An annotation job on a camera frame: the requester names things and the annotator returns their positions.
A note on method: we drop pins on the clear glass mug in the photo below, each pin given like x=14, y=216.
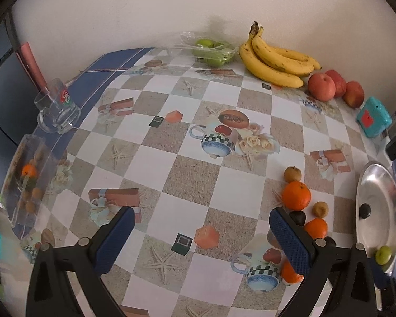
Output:
x=57, y=119

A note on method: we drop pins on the dark plum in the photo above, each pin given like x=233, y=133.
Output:
x=330, y=241
x=364, y=210
x=297, y=217

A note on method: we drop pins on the small brown fruit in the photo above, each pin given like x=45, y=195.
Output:
x=29, y=206
x=320, y=209
x=292, y=174
x=37, y=192

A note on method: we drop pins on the clear plastic clamshell container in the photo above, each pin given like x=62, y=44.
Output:
x=184, y=44

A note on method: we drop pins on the small green fruit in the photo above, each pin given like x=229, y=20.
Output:
x=382, y=255

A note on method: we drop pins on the yellow banana bunch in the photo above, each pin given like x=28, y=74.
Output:
x=270, y=72

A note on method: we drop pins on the teal box with red label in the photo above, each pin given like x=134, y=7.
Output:
x=374, y=119

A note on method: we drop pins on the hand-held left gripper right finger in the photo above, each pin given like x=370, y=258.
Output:
x=290, y=244

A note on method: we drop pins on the printed checkered tablecloth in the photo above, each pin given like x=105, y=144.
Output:
x=191, y=178

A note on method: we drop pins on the clear plastic box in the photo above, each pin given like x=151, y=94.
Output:
x=16, y=158

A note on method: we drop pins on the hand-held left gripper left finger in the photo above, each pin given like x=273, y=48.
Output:
x=114, y=242

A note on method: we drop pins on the pink stick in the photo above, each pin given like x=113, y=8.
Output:
x=31, y=62

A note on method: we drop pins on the small orange mandarin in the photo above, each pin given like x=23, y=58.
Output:
x=286, y=275
x=296, y=195
x=29, y=170
x=315, y=228

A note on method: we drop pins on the red apple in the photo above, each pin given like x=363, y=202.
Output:
x=338, y=80
x=321, y=87
x=353, y=94

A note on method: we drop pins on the round metal plate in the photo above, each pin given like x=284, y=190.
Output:
x=379, y=185

